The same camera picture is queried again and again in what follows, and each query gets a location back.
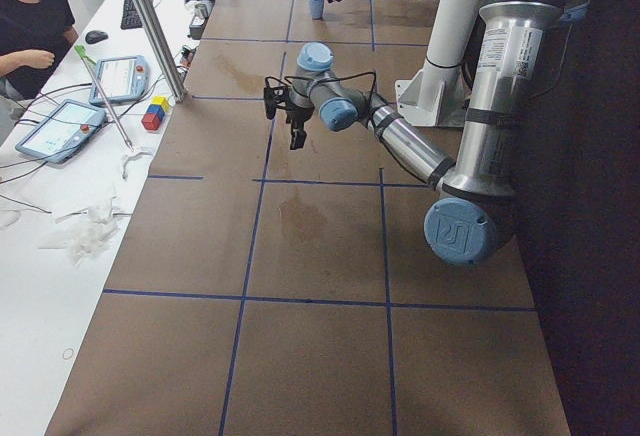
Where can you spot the red block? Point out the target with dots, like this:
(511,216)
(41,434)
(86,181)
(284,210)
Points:
(152,121)

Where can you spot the black computer mouse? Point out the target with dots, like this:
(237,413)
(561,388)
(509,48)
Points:
(95,36)

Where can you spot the far blue teach pendant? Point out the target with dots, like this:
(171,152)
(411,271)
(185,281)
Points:
(123,79)

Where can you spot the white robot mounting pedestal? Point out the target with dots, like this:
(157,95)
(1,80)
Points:
(434,97)

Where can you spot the aluminium frame post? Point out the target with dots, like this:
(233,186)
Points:
(160,47)

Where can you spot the yellow block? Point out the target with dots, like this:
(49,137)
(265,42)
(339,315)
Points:
(161,101)

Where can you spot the rubber band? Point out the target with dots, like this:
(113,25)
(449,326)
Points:
(68,354)

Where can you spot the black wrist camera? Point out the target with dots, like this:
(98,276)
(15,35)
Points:
(275,96)

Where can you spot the crumpled white tissues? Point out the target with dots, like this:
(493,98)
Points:
(83,228)

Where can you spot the steel cup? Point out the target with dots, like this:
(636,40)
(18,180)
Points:
(203,8)

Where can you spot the blue teach pendant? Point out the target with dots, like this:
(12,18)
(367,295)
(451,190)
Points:
(123,79)
(61,134)

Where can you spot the blue block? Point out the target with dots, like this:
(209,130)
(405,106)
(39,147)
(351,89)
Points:
(159,110)

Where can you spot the person in black shirt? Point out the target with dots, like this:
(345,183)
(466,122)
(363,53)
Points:
(35,37)

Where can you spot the blue plastic cup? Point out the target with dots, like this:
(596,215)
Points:
(316,9)

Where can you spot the near blue teach pendant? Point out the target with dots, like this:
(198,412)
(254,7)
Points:
(61,134)

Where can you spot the green handled reacher grabber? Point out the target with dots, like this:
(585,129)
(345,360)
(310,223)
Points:
(89,66)

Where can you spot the black keyboard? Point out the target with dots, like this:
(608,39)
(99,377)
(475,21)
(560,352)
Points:
(130,18)

